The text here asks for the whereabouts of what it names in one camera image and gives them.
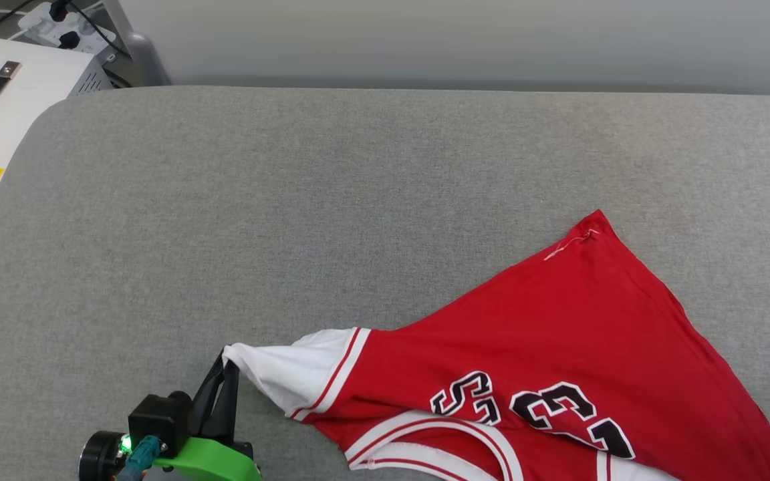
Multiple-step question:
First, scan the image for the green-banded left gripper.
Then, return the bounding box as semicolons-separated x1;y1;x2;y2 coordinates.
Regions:
78;353;263;481

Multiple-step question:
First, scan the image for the red basketball jersey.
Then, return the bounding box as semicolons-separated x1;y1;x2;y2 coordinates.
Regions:
223;210;770;481

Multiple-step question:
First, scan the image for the grey fabric sofa cushion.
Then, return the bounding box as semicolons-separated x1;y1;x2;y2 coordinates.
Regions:
0;86;770;481

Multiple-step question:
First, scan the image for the white equipment box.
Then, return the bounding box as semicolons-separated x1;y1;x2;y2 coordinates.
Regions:
0;35;113;231

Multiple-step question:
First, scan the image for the white power strip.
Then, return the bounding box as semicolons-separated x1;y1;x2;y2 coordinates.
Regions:
17;0;118;55

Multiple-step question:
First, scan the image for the teal left cable connector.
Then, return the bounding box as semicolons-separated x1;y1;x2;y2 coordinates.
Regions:
116;435;161;481

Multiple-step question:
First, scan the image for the grey partition post with foot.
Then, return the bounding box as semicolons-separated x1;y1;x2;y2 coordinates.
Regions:
101;0;172;86

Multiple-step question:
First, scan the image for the short black power cable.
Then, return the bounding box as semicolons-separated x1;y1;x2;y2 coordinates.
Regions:
71;5;133;89

